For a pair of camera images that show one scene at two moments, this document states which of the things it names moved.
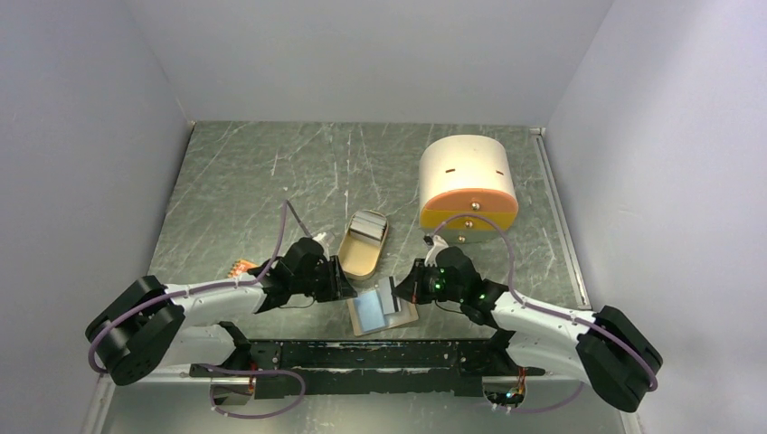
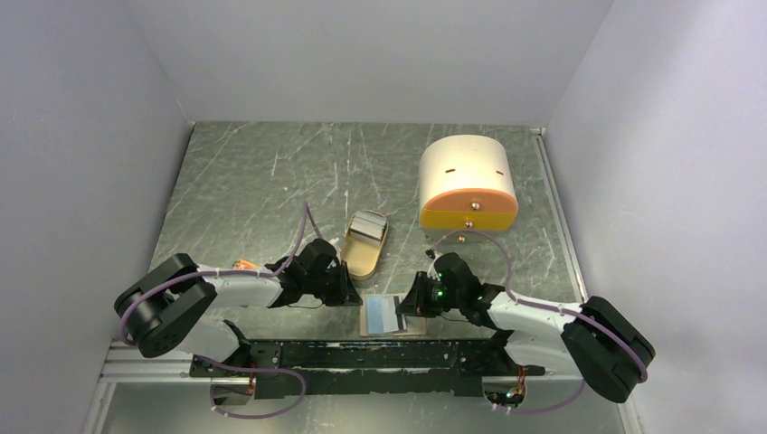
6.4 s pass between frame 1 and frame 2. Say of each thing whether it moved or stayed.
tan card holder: moved
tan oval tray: stayed
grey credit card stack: stayed
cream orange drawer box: stayed
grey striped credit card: moved
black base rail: stayed
